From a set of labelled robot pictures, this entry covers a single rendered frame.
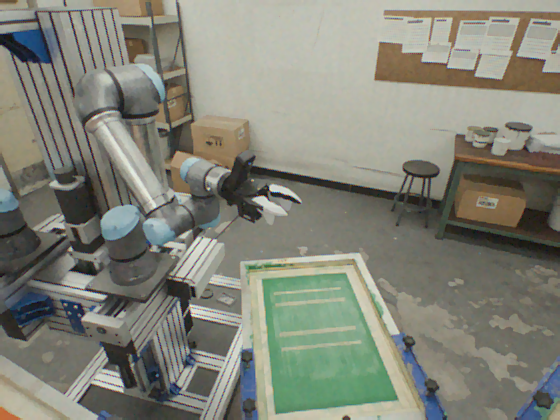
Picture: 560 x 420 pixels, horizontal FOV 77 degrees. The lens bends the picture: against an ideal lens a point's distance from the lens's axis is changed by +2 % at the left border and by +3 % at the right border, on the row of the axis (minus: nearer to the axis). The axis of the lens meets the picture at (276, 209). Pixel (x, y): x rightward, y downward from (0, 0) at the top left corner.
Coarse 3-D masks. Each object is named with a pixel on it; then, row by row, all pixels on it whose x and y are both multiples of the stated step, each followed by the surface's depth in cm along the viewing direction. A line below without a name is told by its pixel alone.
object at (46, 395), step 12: (0, 360) 105; (0, 372) 102; (12, 372) 102; (24, 372) 103; (12, 384) 102; (24, 384) 100; (36, 384) 101; (36, 396) 98; (48, 396) 99; (60, 396) 99; (48, 408) 99; (60, 408) 97; (72, 408) 97; (84, 408) 97
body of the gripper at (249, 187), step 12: (252, 180) 84; (264, 180) 84; (228, 192) 88; (240, 192) 81; (252, 192) 80; (264, 192) 82; (228, 204) 90; (240, 204) 83; (240, 216) 86; (252, 216) 83
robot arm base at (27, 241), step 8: (16, 232) 124; (24, 232) 127; (32, 232) 132; (0, 240) 122; (8, 240) 123; (16, 240) 124; (24, 240) 126; (32, 240) 129; (0, 248) 123; (8, 248) 124; (16, 248) 125; (24, 248) 126; (32, 248) 129; (0, 256) 124; (8, 256) 124; (16, 256) 125; (24, 256) 127
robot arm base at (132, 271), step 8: (136, 256) 112; (144, 256) 115; (152, 256) 119; (112, 264) 113; (120, 264) 112; (128, 264) 112; (136, 264) 113; (144, 264) 115; (152, 264) 118; (112, 272) 114; (120, 272) 112; (128, 272) 112; (136, 272) 114; (144, 272) 115; (152, 272) 118; (112, 280) 116; (120, 280) 113; (128, 280) 113; (136, 280) 114; (144, 280) 116
